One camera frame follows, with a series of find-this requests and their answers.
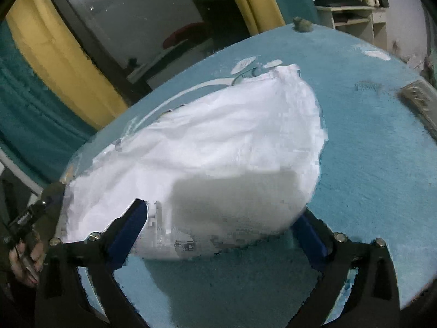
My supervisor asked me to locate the small grey-green object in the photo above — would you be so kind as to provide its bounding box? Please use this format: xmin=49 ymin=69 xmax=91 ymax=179
xmin=293 ymin=17 xmax=314 ymax=34

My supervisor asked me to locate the wide teal curtain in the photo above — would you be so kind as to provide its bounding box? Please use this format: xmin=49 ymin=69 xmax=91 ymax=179
xmin=0 ymin=20 xmax=98 ymax=192

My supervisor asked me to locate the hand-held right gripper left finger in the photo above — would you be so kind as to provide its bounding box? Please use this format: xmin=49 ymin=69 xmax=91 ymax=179
xmin=34 ymin=198 xmax=149 ymax=328

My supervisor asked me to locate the person's left hand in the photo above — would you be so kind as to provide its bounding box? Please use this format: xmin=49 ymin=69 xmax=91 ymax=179
xmin=8 ymin=232 xmax=46 ymax=288

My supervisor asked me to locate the narrow yellow curtain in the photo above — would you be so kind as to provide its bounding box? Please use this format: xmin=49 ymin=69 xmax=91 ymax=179
xmin=218 ymin=0 xmax=287 ymax=37

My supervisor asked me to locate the large white garment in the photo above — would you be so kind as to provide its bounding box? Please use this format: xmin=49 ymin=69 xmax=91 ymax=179
xmin=63 ymin=64 xmax=329 ymax=261

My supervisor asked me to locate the wide yellow curtain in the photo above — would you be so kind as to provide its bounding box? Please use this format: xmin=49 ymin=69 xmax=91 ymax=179
xmin=5 ymin=0 xmax=129 ymax=131

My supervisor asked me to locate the grey bed headboard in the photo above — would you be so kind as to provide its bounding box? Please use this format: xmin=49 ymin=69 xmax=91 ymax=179
xmin=398 ymin=78 xmax=437 ymax=131

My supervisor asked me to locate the person's olive clothing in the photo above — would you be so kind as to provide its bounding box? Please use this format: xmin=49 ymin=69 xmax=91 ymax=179
xmin=37 ymin=181 xmax=67 ymax=243

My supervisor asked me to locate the white desk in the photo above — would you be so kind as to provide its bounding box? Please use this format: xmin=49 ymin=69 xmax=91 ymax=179
xmin=313 ymin=3 xmax=389 ymax=55

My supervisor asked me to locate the glass sliding door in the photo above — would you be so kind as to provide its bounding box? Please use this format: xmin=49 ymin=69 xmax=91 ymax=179
xmin=37 ymin=0 xmax=254 ymax=107

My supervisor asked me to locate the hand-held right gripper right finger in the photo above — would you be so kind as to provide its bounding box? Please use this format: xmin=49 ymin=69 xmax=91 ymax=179
xmin=290 ymin=208 xmax=400 ymax=328

